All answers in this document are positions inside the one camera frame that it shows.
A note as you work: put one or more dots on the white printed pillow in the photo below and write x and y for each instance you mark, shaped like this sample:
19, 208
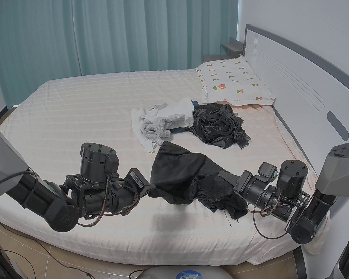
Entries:
229, 80

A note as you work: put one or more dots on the bed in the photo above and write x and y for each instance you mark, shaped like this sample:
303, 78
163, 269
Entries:
90, 112

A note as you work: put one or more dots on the pile of clothes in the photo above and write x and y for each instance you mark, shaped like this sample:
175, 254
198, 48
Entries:
163, 121

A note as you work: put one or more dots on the black T-shirt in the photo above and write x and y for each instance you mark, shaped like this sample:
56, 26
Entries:
174, 170

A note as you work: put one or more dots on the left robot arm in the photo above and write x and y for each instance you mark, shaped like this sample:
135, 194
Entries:
52, 208

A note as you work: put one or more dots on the blue-green curtain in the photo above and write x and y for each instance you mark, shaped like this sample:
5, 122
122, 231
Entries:
32, 39
148, 25

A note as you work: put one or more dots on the grey bedside table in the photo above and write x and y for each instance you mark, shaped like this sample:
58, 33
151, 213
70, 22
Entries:
215, 57

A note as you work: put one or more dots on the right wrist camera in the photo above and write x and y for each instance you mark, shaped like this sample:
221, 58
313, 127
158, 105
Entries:
267, 171

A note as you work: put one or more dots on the dark blue garment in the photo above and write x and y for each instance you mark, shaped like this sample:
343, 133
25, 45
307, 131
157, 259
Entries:
180, 130

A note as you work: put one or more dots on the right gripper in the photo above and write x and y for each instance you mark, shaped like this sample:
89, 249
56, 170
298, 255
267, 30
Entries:
261, 195

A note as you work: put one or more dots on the black shiny garment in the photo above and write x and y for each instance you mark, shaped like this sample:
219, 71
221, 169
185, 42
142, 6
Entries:
215, 126

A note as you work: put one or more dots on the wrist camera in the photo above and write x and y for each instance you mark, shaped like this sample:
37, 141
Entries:
267, 171
112, 164

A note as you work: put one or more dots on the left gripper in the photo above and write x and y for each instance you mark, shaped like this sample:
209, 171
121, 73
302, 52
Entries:
122, 196

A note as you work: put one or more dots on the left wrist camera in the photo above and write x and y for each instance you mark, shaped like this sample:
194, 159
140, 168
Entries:
112, 164

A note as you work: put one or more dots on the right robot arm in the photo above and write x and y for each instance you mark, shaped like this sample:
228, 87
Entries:
322, 202

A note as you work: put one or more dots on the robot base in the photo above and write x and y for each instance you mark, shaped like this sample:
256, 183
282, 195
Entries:
163, 275

